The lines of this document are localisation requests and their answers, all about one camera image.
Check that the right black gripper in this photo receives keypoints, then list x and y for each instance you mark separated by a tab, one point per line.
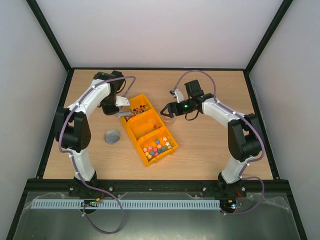
173	109

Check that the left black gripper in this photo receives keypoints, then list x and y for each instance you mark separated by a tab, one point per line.
108	111

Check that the metal scoop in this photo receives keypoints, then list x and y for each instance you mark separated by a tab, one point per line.
124	113

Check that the round metal lid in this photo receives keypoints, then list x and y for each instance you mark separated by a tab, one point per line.
112	136

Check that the orange three-compartment bin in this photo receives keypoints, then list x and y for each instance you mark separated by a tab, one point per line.
147	131

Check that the clear plastic jar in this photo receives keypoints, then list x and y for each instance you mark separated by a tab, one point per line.
168	121

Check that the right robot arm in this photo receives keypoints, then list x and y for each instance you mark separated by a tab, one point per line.
245	143

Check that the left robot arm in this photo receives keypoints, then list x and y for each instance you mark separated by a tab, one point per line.
71	124

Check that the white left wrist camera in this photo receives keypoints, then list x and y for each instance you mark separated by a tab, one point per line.
121	101

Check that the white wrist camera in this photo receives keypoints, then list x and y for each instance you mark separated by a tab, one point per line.
121	101
177	94

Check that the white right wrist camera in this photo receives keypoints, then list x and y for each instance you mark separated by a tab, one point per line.
177	94

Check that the white slotted cable duct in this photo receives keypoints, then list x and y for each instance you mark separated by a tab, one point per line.
71	204

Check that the black aluminium frame rail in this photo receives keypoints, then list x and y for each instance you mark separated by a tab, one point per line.
204	188

